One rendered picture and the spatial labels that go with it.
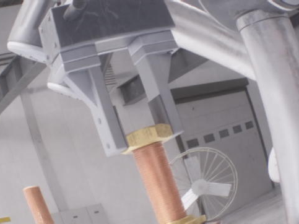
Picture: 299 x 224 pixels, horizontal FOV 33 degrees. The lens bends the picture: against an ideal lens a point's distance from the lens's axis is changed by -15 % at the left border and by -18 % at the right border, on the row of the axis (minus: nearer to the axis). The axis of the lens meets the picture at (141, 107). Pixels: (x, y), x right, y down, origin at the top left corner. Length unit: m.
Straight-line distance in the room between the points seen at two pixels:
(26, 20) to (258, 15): 0.34
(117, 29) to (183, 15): 0.99
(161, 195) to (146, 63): 0.13
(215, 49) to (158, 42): 1.01
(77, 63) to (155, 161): 0.11
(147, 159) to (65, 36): 0.14
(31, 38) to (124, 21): 0.20
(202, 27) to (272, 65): 0.80
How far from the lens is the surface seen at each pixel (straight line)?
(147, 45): 0.56
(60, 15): 0.54
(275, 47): 0.77
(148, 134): 0.52
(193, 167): 5.27
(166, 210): 0.53
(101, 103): 0.53
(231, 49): 1.60
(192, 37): 1.55
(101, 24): 0.55
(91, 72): 0.53
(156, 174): 0.53
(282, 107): 0.76
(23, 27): 0.73
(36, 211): 0.75
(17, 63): 11.85
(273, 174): 1.82
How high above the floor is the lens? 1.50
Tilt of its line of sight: 10 degrees up
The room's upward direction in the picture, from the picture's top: 19 degrees counter-clockwise
